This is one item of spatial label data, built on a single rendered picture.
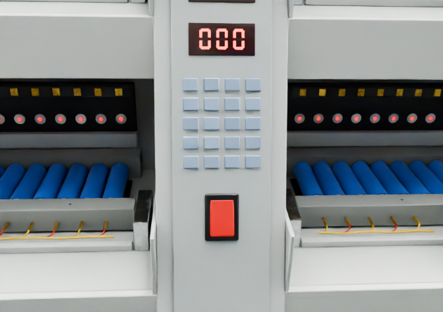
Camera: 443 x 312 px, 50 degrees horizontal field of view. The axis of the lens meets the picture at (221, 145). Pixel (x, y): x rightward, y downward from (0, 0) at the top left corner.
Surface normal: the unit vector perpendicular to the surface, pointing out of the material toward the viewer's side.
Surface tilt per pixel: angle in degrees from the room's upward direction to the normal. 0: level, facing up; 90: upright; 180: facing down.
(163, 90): 90
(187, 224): 90
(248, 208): 90
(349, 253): 21
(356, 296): 111
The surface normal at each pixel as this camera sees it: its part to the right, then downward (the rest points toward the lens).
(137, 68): 0.06, 0.44
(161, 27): 0.07, 0.09
